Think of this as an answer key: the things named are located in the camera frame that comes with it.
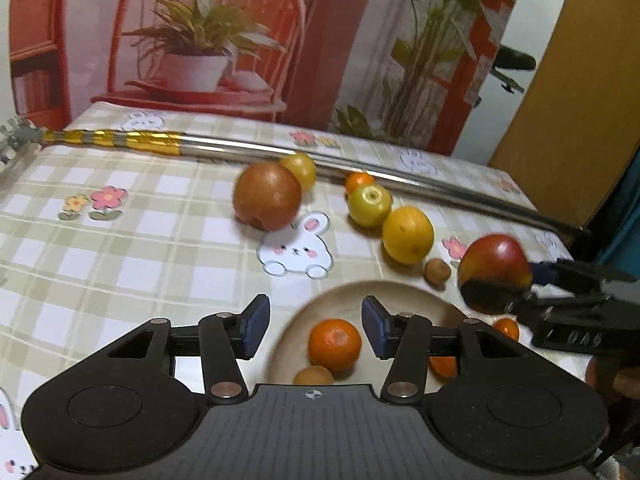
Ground beige round plate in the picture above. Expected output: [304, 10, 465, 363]
[262, 280, 473, 388]

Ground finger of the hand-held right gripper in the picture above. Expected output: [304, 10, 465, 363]
[462, 282, 622, 357]
[528, 258, 637, 292]

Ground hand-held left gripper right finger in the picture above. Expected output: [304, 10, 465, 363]
[360, 294, 522, 405]

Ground checked rabbit print tablecloth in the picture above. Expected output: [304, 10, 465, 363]
[0, 101, 601, 480]

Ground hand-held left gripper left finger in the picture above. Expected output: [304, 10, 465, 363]
[106, 294, 272, 406]

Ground teal curtain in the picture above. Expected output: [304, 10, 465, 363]
[595, 155, 640, 273]

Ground metal rod with gold tape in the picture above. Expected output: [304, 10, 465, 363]
[30, 127, 592, 236]

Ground clear rod end clip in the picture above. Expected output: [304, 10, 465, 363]
[0, 116, 45, 163]

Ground yellow plum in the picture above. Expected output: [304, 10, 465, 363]
[280, 152, 317, 192]

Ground yellow lemon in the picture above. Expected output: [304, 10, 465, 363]
[382, 206, 435, 265]

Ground small orange mandarin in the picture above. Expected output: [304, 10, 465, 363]
[492, 317, 521, 342]
[345, 171, 376, 197]

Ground person's right hand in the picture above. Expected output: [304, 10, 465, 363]
[584, 356, 640, 402]

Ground brown red apple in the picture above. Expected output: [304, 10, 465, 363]
[232, 161, 303, 231]

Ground printed room scene backdrop cloth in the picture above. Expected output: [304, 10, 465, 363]
[9, 0, 528, 155]

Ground round wooden board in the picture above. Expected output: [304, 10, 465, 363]
[489, 0, 640, 233]

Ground green yellow round fruit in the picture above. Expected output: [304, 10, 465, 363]
[347, 183, 393, 228]

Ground small brown kiwi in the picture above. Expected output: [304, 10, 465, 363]
[424, 257, 452, 287]
[293, 365, 335, 387]

